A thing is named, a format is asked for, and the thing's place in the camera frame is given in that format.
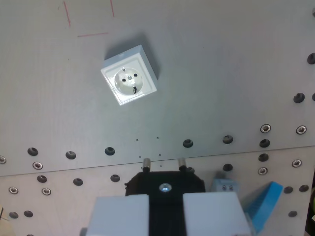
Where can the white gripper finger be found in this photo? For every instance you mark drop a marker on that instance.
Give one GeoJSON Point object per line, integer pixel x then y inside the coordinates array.
{"type": "Point", "coordinates": [214, 214]}
{"type": "Point", "coordinates": [118, 216]}

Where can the black two-pin power plug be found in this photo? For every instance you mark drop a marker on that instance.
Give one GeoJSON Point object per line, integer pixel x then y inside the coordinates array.
{"type": "Point", "coordinates": [166, 206]}

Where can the silver hex socket screw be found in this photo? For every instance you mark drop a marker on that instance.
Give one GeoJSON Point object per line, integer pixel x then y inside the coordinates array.
{"type": "Point", "coordinates": [37, 165]}
{"type": "Point", "coordinates": [262, 170]}
{"type": "Point", "coordinates": [296, 163]}
{"type": "Point", "coordinates": [46, 191]}
{"type": "Point", "coordinates": [2, 159]}
{"type": "Point", "coordinates": [301, 129]}
{"type": "Point", "coordinates": [13, 190]}
{"type": "Point", "coordinates": [265, 128]}

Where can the light blue small connector block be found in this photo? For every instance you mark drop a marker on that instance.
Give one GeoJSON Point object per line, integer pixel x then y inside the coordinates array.
{"type": "Point", "coordinates": [225, 185]}

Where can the blue ribbed plastic part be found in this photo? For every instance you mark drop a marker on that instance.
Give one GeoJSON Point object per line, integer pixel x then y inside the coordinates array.
{"type": "Point", "coordinates": [265, 206]}

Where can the dark object with yellow part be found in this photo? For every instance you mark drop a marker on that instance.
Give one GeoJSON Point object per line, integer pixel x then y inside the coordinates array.
{"type": "Point", "coordinates": [310, 221]}

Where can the white wall power socket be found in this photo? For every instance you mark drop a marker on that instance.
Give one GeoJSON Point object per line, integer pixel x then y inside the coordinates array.
{"type": "Point", "coordinates": [128, 81]}

